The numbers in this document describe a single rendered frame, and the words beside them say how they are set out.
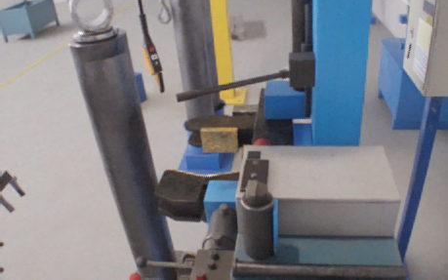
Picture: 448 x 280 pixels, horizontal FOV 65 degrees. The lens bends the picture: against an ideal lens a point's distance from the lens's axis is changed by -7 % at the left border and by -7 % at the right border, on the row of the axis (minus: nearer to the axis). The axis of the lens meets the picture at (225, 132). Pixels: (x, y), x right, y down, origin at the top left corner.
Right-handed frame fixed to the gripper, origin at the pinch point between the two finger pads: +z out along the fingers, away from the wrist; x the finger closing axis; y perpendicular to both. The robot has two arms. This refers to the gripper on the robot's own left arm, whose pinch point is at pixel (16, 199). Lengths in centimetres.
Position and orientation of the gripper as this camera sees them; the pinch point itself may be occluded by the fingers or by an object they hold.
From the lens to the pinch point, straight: 194.4
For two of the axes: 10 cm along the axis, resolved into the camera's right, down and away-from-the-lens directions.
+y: 8.7, -4.8, -1.3
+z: 4.9, 7.9, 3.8
